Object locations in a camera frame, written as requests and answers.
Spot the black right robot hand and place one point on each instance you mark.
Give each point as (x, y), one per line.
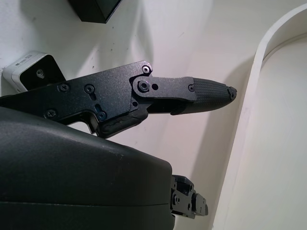
(60, 167)

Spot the small silver depth camera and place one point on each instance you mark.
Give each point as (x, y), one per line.
(21, 67)

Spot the black camera box base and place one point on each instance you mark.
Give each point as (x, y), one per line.
(93, 9)

